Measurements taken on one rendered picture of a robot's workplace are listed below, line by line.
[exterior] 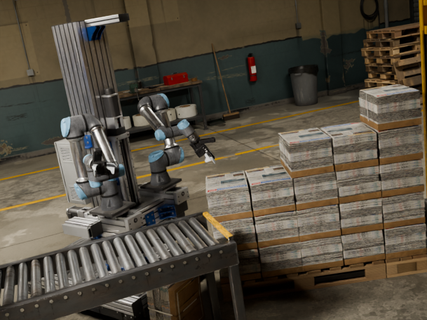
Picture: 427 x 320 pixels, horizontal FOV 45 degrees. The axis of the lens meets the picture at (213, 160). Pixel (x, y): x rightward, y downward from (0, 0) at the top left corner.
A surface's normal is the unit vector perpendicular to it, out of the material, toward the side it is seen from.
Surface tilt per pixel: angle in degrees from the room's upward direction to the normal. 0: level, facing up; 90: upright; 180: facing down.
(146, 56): 90
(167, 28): 90
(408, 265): 90
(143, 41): 90
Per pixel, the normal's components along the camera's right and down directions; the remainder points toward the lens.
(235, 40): 0.33, 0.20
